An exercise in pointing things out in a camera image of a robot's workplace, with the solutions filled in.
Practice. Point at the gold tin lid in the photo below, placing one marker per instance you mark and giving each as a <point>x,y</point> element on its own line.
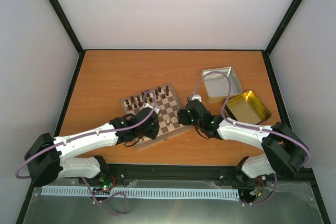
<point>247,108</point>

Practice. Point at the wooden chess board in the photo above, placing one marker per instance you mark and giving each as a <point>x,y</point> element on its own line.
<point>168,113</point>

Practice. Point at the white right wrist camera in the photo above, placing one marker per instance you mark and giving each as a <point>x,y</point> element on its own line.
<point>195,97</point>

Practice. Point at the open silver tin box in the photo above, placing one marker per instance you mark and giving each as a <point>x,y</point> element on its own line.
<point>217,86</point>

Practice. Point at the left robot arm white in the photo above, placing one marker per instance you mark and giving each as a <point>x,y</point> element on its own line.
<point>51,158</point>

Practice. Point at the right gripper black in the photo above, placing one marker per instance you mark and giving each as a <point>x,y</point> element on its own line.
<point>182,117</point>

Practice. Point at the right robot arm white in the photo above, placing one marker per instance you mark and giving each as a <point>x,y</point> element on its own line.
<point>283,152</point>

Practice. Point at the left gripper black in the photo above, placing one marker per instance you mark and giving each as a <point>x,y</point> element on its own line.
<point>153,135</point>

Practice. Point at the blue cable duct strip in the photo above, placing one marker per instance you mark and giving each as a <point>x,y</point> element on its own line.
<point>142,193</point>

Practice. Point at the dark chess pieces rows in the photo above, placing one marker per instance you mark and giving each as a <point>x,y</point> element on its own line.
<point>162,94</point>

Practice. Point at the black frame post right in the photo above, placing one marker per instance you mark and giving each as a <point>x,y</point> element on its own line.
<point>293,7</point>

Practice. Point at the black frame post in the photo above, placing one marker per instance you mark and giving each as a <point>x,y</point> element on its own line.
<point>293,7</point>
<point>66,25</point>

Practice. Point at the black frame post left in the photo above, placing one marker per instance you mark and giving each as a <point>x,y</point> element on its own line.
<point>66,25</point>

